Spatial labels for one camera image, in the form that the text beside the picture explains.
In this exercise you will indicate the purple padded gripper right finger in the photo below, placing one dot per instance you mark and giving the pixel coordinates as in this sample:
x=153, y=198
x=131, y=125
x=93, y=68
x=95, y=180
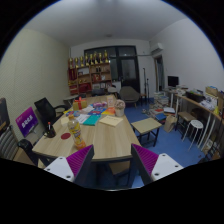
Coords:
x=153, y=166

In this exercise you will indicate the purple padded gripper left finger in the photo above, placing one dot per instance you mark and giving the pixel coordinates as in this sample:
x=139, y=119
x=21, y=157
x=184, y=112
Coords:
x=73, y=168

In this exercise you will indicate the red round coaster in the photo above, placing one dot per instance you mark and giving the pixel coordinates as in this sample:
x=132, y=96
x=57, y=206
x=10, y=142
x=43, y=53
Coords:
x=65, y=136

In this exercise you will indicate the small wooden side table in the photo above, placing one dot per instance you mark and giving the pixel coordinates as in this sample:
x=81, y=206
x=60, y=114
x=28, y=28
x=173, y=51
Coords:
x=147, y=127

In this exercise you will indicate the orange drink bottle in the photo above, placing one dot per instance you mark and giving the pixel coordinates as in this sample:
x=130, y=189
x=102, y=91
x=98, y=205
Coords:
x=75, y=131

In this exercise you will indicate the black pen holder cup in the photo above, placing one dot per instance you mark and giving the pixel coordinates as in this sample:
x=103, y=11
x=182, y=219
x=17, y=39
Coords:
x=50, y=131

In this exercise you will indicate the white paper sheet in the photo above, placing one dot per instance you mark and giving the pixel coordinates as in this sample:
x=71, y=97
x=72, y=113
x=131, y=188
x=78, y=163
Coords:
x=82, y=118

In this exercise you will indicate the teal booklet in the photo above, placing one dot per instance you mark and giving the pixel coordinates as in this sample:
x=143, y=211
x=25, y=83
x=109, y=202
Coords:
x=92, y=120

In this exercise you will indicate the brown paper bag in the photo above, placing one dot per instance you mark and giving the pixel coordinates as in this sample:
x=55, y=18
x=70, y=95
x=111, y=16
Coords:
x=169, y=124

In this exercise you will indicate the microphone stand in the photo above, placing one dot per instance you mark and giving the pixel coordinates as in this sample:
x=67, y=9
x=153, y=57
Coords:
x=146, y=92

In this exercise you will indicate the wooden stool under desk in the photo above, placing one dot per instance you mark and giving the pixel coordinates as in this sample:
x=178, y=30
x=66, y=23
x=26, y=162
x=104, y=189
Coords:
x=183, y=119

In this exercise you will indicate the yellow paper envelope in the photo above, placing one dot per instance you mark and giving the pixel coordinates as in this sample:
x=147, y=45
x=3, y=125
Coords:
x=111, y=120

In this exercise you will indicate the black office chair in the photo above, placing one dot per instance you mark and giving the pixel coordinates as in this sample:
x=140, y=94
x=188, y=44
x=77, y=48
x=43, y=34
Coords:
x=47, y=112

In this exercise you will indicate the white round stool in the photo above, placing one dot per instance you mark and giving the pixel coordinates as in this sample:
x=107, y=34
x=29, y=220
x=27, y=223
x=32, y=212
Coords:
x=196, y=128

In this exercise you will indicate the long wooden side desk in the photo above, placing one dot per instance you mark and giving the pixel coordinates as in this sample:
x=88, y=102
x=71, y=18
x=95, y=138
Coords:
x=213, y=118

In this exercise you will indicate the yellow gift box red ribbon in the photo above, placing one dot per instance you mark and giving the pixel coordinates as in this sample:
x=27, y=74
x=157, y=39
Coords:
x=79, y=104

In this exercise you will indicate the purple sign board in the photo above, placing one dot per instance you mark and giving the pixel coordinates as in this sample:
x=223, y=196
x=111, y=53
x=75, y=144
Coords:
x=27, y=121

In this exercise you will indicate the clear jar with snacks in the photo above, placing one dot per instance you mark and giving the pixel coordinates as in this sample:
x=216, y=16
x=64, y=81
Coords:
x=119, y=107

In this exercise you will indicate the stack of books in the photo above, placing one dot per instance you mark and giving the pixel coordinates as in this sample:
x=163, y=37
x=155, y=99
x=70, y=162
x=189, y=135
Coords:
x=160, y=99

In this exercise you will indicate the striped chair at left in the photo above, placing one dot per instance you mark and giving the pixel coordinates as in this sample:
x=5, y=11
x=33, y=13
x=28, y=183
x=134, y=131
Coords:
x=12, y=149

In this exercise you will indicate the grey armchair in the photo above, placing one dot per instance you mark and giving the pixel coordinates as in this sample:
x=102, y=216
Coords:
x=129, y=95

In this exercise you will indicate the black computer monitor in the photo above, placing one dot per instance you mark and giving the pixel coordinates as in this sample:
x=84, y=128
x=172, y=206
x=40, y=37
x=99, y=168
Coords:
x=173, y=81

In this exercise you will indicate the wooden shelf with trophies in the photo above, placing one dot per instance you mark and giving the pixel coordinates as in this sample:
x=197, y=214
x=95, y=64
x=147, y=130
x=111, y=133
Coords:
x=89, y=72

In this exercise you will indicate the dark glass door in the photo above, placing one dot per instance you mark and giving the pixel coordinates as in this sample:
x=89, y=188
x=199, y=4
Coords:
x=123, y=62

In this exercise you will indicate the white air conditioner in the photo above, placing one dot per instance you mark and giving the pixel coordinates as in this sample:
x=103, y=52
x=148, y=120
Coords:
x=158, y=47

